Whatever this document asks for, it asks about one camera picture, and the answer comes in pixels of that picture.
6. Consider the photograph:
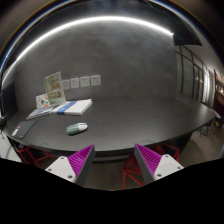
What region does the curved white led light strip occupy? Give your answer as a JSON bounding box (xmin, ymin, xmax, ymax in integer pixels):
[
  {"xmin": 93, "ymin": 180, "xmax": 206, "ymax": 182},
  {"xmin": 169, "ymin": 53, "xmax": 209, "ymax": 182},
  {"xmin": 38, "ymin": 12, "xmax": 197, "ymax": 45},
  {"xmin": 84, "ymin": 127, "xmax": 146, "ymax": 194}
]
[{"xmin": 2, "ymin": 16, "xmax": 174, "ymax": 85}]

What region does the black mouse pad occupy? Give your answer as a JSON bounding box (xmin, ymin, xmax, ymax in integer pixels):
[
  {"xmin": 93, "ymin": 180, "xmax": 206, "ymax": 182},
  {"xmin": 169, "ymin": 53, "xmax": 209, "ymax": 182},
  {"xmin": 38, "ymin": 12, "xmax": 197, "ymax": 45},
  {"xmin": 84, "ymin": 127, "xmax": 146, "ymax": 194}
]
[{"xmin": 12, "ymin": 120, "xmax": 36, "ymax": 139}]

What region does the white wall socket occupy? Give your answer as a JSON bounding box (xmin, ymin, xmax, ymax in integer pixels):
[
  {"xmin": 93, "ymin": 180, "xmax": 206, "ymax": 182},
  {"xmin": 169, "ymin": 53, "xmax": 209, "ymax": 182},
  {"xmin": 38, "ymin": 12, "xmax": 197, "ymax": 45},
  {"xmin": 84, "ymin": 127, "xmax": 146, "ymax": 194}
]
[
  {"xmin": 80, "ymin": 76, "xmax": 90, "ymax": 87},
  {"xmin": 70, "ymin": 78, "xmax": 79, "ymax": 88},
  {"xmin": 62, "ymin": 80, "xmax": 70, "ymax": 90},
  {"xmin": 91, "ymin": 75, "xmax": 101, "ymax": 86}
]

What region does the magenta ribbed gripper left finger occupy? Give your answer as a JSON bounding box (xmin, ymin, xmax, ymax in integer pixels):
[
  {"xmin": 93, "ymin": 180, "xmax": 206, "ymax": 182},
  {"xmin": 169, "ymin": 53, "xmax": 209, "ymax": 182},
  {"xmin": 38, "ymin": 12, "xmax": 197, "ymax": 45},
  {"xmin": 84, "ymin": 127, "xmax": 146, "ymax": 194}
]
[{"xmin": 46, "ymin": 145, "xmax": 95, "ymax": 186}]

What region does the red metal stool left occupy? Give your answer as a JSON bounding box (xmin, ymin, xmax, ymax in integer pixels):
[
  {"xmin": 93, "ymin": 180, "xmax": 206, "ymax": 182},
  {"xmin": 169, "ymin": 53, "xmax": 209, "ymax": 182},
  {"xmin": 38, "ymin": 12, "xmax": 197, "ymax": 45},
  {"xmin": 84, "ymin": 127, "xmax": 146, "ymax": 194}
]
[{"xmin": 17, "ymin": 146, "xmax": 55, "ymax": 168}]

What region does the black framed glass partition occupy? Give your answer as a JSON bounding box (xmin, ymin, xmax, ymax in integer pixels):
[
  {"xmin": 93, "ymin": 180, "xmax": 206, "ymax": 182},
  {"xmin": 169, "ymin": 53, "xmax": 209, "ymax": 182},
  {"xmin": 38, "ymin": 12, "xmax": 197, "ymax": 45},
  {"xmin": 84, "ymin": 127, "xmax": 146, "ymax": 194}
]
[{"xmin": 175, "ymin": 46, "xmax": 215, "ymax": 107}]

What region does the red metal stool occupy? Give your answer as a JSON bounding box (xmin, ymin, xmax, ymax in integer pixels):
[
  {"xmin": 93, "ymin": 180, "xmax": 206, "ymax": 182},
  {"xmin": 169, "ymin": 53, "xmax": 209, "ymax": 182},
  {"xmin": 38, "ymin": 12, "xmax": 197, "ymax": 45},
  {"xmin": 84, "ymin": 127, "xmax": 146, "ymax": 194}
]
[
  {"xmin": 156, "ymin": 144, "xmax": 180, "ymax": 161},
  {"xmin": 122, "ymin": 154, "xmax": 145, "ymax": 189},
  {"xmin": 17, "ymin": 146, "xmax": 55, "ymax": 168}
]

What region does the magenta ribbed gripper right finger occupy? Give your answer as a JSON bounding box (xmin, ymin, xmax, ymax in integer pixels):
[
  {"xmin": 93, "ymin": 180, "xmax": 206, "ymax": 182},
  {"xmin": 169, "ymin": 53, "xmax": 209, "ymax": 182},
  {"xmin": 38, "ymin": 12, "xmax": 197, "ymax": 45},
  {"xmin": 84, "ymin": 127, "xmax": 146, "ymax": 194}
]
[{"xmin": 134, "ymin": 144, "xmax": 183, "ymax": 184}]

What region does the white and blue book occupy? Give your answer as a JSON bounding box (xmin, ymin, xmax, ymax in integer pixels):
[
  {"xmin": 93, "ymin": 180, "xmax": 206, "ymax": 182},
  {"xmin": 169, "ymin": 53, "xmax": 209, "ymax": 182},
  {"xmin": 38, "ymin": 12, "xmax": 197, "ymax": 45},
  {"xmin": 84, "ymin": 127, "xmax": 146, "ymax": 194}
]
[{"xmin": 52, "ymin": 99, "xmax": 92, "ymax": 116}]

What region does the small white illustrated card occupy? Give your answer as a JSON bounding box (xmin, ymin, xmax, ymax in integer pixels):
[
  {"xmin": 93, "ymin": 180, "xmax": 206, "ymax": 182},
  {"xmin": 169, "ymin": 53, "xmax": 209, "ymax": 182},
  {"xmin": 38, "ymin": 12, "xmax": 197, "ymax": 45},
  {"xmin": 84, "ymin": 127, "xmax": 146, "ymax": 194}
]
[{"xmin": 36, "ymin": 94, "xmax": 49, "ymax": 109}]

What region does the red metal stool middle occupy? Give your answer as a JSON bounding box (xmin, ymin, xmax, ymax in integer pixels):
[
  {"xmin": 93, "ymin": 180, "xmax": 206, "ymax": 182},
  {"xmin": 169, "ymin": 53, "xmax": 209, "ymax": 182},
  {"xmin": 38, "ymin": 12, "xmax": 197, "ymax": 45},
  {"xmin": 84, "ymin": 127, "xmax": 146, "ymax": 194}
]
[{"xmin": 122, "ymin": 154, "xmax": 145, "ymax": 189}]

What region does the black computer monitor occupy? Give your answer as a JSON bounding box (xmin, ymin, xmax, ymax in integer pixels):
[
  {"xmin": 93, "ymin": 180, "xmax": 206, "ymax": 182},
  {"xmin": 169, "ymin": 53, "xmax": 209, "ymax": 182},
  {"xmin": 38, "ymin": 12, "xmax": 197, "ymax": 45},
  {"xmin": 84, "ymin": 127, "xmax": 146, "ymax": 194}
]
[{"xmin": 2, "ymin": 83, "xmax": 18, "ymax": 119}]

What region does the red metal stool right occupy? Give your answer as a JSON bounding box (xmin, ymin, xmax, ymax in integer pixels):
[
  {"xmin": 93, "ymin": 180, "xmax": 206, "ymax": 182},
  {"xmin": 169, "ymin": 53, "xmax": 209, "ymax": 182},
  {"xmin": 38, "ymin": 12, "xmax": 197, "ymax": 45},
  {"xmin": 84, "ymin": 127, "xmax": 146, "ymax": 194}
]
[{"xmin": 156, "ymin": 144, "xmax": 180, "ymax": 161}]

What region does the green standing brochure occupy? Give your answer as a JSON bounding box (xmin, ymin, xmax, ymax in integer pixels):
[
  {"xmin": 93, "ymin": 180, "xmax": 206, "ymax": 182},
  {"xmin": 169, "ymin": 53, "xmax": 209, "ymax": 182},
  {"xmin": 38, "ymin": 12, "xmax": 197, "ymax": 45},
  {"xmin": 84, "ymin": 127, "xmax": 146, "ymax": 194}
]
[{"xmin": 44, "ymin": 72, "xmax": 66, "ymax": 105}]

